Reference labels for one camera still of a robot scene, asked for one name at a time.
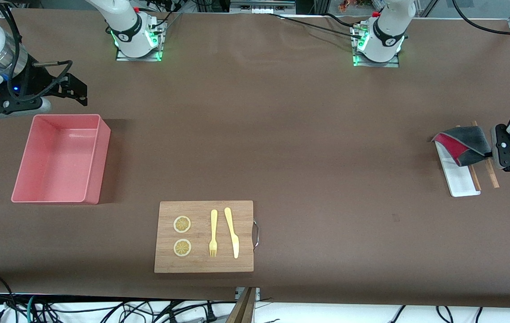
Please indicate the pink plastic bin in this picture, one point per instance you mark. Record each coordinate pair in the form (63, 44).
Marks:
(57, 166)

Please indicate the grey and red cloth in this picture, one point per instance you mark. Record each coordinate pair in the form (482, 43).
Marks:
(472, 141)

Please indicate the white rectangular dish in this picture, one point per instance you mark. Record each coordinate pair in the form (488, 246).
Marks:
(459, 181)

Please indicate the wooden cutting board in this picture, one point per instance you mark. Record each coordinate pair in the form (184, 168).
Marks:
(196, 264)

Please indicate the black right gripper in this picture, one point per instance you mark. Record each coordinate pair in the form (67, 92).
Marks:
(30, 85)

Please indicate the lemon slice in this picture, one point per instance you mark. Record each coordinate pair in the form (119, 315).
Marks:
(182, 247)
(182, 224)

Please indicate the yellow plastic fork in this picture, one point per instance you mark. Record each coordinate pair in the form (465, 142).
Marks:
(213, 220)

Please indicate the grey metal enclosure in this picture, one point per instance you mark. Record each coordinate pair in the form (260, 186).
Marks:
(261, 6)

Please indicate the brown table cover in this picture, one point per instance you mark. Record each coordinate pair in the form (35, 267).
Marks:
(327, 157)

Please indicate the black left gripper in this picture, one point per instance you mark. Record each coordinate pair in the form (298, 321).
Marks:
(501, 148)

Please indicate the small colourful object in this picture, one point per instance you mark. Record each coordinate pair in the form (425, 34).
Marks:
(353, 5)

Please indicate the yellow plastic knife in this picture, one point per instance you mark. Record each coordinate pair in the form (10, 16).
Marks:
(229, 222)

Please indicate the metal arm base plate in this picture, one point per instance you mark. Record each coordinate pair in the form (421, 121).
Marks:
(371, 64)
(156, 54)

